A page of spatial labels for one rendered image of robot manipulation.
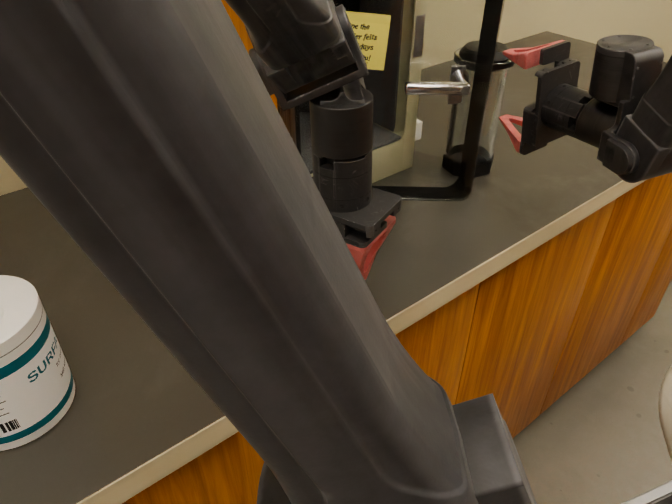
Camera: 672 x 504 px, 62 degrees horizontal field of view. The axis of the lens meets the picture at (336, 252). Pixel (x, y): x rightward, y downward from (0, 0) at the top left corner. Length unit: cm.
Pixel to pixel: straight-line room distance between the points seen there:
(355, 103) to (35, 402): 46
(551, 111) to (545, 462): 128
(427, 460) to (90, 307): 73
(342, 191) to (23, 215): 73
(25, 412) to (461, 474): 56
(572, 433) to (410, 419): 178
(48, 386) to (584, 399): 169
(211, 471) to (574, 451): 132
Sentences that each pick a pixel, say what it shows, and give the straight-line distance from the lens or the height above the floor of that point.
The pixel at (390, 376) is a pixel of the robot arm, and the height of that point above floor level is 136.
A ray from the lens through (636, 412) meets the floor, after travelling 209.
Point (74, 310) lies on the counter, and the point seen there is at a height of 94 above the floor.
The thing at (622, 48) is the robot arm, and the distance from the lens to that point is 71.
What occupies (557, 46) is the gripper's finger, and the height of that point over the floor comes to 127.
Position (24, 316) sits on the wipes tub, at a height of 109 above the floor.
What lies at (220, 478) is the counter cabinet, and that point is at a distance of 83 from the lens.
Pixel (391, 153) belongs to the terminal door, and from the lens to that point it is 90.
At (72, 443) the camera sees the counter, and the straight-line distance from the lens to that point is 72.
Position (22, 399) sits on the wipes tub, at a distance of 69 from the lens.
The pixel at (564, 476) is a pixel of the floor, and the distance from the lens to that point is 185.
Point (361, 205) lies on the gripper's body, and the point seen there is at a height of 120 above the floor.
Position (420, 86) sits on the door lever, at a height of 120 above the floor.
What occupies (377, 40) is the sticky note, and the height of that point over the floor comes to 125.
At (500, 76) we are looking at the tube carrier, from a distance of 107.
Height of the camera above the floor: 149
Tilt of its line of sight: 37 degrees down
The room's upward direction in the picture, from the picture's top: straight up
